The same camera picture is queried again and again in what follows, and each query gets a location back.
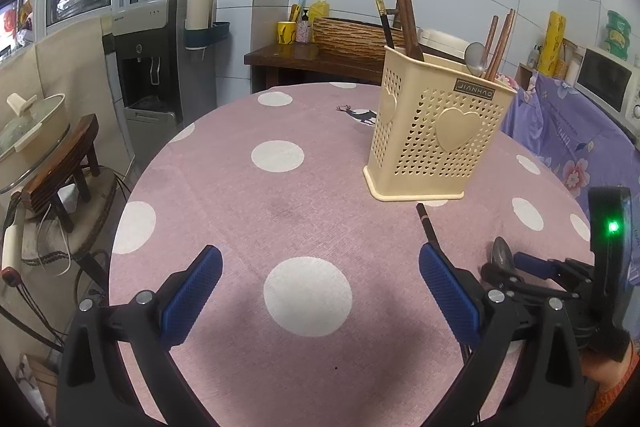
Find grey water dispenser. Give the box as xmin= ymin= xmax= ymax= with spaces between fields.
xmin=102 ymin=0 xmax=188 ymax=162

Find yellow roll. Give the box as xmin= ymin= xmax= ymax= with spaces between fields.
xmin=537 ymin=11 xmax=568 ymax=78

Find blue wall holder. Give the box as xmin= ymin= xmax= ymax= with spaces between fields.
xmin=184 ymin=22 xmax=232 ymax=50

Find yellow soap pump bottle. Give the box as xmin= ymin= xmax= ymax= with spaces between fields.
xmin=308 ymin=0 xmax=331 ymax=25

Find cream pot with lid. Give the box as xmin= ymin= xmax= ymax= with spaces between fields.
xmin=0 ymin=93 xmax=70 ymax=165

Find dark brown wooden chopstick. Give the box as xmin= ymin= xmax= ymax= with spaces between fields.
xmin=391 ymin=0 xmax=418 ymax=58
xmin=397 ymin=0 xmax=426 ymax=62

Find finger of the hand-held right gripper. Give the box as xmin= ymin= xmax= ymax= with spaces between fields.
xmin=514 ymin=252 xmax=597 ymax=294
xmin=481 ymin=263 xmax=550 ymax=309

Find cream perforated utensil holder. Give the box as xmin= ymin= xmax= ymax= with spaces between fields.
xmin=362 ymin=45 xmax=518 ymax=202

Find purple floral cloth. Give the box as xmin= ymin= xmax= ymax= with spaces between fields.
xmin=500 ymin=72 xmax=640 ymax=228

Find dark wooden side table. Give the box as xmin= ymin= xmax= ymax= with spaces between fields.
xmin=244 ymin=42 xmax=386 ymax=92

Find stack of green packets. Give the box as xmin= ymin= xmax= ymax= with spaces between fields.
xmin=602 ymin=10 xmax=632 ymax=60

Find white microwave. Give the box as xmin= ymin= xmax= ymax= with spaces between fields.
xmin=574 ymin=44 xmax=640 ymax=132

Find black chopstick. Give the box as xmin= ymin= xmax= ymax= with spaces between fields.
xmin=369 ymin=0 xmax=397 ymax=51
xmin=416 ymin=203 xmax=440 ymax=250

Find metal spoon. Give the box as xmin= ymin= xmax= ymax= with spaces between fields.
xmin=490 ymin=237 xmax=513 ymax=270

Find reddish brown wooden chopstick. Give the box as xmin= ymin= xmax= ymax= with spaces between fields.
xmin=489 ymin=8 xmax=516 ymax=81
xmin=481 ymin=15 xmax=500 ymax=78

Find woven basket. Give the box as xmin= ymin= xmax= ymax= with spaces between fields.
xmin=312 ymin=17 xmax=401 ymax=60

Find small wooden stool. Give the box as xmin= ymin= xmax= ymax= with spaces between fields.
xmin=21 ymin=114 xmax=101 ymax=235

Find pink polka dot tablecloth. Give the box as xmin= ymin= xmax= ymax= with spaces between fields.
xmin=107 ymin=82 xmax=593 ymax=427

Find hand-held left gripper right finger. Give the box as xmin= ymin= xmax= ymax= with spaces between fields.
xmin=418 ymin=242 xmax=587 ymax=427

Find white handle with brown tip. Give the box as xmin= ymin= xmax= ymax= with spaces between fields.
xmin=0 ymin=224 xmax=23 ymax=288

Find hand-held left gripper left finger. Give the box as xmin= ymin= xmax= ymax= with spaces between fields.
xmin=55 ymin=244 xmax=224 ymax=427

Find beige cover cloth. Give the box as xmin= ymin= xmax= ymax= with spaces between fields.
xmin=0 ymin=14 xmax=133 ymax=172

